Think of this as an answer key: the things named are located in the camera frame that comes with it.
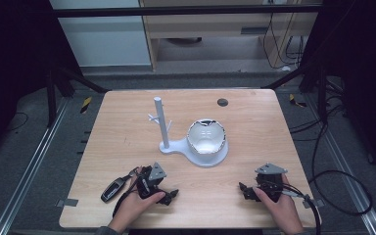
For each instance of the light wooden desk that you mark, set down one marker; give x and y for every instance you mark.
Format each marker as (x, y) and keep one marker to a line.
(209, 23)

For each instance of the person's left hand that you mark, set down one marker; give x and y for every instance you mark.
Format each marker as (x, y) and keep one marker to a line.
(133, 207)

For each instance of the white cabinet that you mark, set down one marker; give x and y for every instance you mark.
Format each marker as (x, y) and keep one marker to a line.
(104, 39)

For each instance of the black metal stand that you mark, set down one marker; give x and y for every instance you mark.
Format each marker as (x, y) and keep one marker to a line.
(321, 94)
(50, 98)

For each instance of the grey tape strip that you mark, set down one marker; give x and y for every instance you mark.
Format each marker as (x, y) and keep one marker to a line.
(318, 203)
(68, 202)

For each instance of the white bowl with dark rim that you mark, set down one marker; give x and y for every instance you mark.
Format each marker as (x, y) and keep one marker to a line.
(205, 137)

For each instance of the yellow black floor tape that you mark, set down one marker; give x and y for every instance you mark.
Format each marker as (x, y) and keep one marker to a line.
(296, 102)
(85, 104)

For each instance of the black frame crossbar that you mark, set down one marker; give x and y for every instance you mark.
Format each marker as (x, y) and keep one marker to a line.
(176, 10)

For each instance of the metal floor rail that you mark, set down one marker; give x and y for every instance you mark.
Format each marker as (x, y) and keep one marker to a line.
(29, 169)
(349, 169)

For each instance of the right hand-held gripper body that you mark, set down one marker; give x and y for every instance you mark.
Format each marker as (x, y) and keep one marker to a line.
(271, 182)

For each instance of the white key stand with tray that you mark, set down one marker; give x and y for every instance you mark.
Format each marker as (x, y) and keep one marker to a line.
(179, 148)

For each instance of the person's right hand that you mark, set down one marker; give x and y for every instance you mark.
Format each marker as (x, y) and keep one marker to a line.
(282, 205)

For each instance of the round grey table grommet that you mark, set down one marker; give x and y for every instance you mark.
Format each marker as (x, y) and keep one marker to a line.
(222, 102)

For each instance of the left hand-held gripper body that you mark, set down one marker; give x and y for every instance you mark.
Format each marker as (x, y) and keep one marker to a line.
(150, 182)

